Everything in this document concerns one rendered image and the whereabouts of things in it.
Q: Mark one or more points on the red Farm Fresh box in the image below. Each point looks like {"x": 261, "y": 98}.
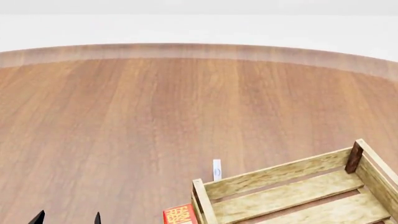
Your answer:
{"x": 180, "y": 215}

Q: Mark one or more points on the slatted wooden crate tray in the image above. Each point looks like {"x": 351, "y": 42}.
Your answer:
{"x": 280, "y": 203}

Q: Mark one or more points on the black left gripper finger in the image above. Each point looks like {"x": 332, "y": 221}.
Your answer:
{"x": 38, "y": 219}
{"x": 98, "y": 219}

